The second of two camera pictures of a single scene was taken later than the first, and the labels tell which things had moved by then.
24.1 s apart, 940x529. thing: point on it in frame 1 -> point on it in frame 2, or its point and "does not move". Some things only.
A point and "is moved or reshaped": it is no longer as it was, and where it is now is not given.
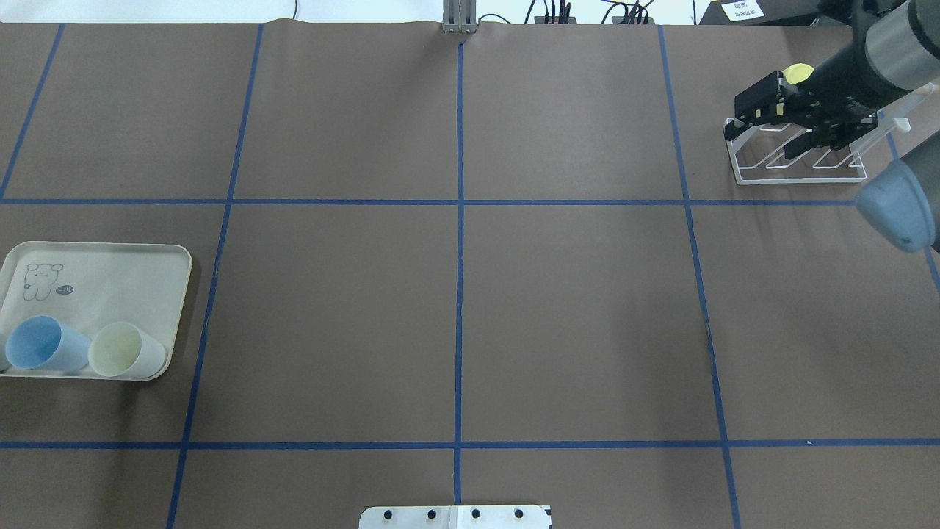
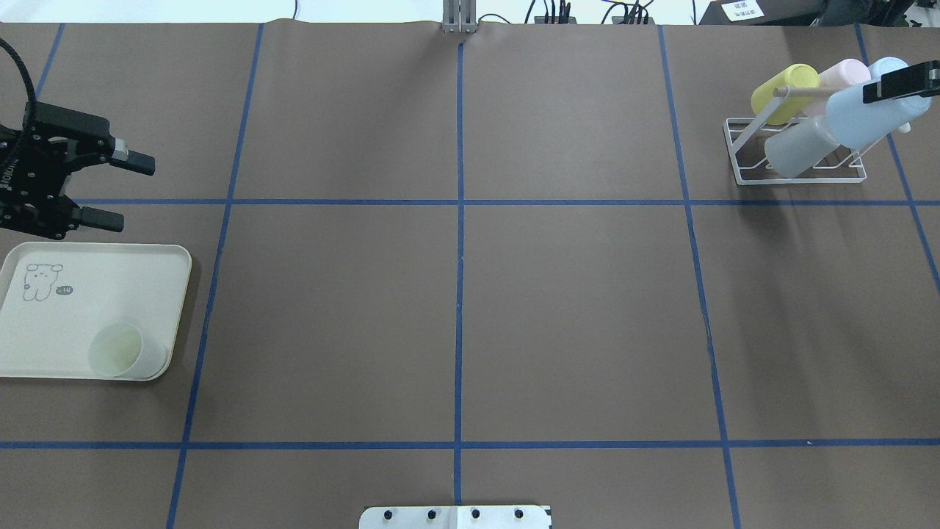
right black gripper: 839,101 -> 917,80
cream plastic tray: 86,286 does not move
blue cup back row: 42,342 is moved or reshaped
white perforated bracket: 454,517 does not move
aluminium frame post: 459,16 does not move
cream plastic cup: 120,350 does not move
